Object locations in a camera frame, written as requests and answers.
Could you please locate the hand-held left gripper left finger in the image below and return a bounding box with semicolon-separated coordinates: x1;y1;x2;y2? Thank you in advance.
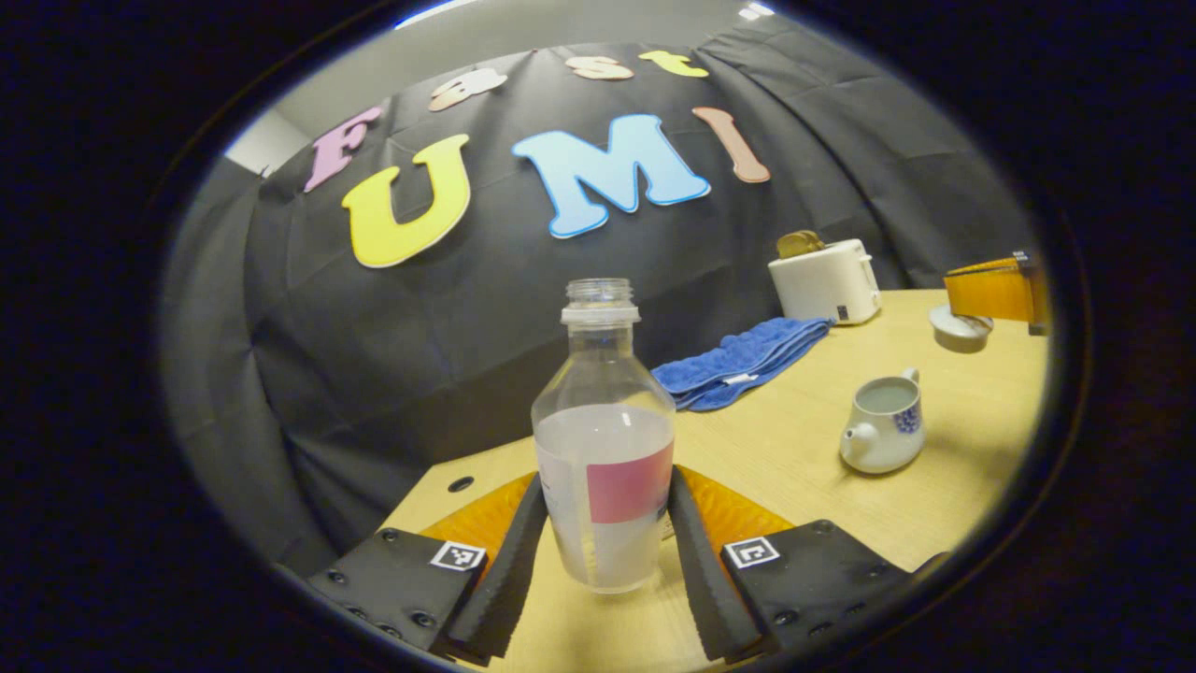
308;470;550;666

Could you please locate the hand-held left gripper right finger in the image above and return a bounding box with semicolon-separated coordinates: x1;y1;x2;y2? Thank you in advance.
665;465;947;665

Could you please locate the white teacup lid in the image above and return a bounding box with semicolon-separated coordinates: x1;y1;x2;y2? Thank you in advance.
929;304;994;354

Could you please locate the clear water bottle pink label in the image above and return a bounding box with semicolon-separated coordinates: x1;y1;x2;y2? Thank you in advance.
531;278;676;595

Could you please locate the white blue-patterned teacup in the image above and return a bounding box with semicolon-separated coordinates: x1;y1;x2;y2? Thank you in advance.
839;367;926;475

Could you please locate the white toaster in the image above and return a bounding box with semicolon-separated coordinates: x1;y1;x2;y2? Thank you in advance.
768;238;882;326

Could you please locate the folded blue towel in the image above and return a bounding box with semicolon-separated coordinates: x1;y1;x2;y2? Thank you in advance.
651;316;835;413

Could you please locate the black backdrop cloth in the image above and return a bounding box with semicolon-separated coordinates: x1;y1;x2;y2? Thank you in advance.
159;42;1038;580

